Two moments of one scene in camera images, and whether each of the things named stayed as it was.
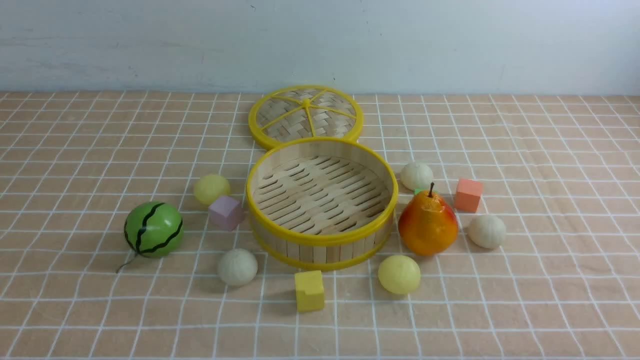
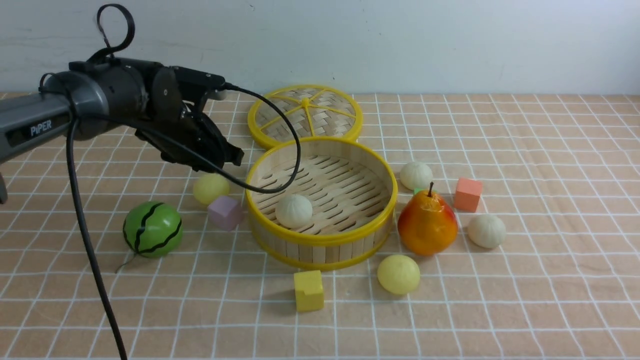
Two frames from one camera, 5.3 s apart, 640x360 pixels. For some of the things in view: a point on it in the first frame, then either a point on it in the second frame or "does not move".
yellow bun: [399, 274] does not move
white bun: [237, 266] -> [293, 211]
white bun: [487, 231] does not move
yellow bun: [209, 186] does not move
